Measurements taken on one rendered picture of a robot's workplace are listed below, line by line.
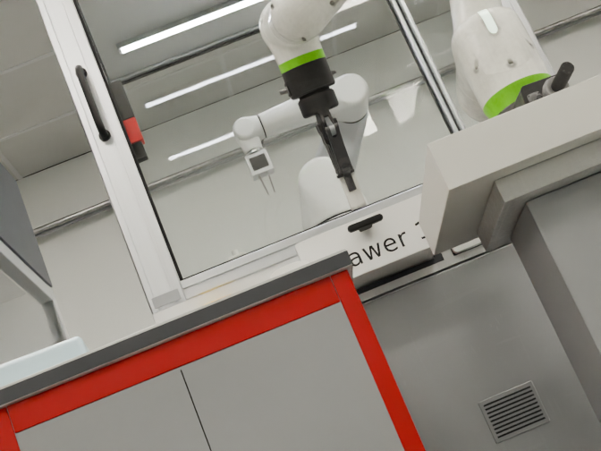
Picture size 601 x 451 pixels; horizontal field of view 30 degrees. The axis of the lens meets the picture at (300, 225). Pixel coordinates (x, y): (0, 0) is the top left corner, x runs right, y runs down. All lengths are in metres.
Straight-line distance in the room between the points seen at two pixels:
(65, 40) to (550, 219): 1.30
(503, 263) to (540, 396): 0.29
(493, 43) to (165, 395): 0.80
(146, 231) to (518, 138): 0.98
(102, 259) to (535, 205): 4.23
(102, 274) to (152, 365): 4.08
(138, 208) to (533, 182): 1.00
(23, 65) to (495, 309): 3.15
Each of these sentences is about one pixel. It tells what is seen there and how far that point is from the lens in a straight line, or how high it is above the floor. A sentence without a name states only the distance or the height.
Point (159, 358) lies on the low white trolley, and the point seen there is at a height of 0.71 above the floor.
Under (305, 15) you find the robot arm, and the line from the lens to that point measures 2.03.
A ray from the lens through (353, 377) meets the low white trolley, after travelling 1.74.
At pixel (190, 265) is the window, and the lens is 2.43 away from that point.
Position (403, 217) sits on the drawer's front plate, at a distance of 2.26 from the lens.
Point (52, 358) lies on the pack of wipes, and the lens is 1.83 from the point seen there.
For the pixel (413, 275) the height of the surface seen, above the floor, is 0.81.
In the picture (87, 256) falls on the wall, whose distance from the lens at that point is 5.88.
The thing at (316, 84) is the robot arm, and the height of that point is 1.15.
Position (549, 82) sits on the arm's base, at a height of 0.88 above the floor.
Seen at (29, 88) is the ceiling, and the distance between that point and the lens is 5.29.
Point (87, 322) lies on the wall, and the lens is 5.80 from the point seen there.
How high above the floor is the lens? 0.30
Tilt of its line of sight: 17 degrees up
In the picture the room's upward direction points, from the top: 23 degrees counter-clockwise
